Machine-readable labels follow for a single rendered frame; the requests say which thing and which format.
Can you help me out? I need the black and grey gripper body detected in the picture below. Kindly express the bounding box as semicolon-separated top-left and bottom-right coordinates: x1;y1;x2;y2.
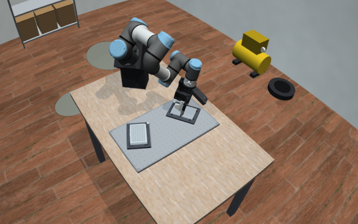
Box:
174;77;196;102

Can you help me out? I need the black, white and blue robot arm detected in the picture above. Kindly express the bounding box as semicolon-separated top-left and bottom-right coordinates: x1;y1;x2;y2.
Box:
109;17;208;105

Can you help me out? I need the clear rectangular plastic lid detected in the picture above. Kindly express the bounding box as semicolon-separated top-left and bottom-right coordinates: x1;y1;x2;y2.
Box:
170;106;197;120

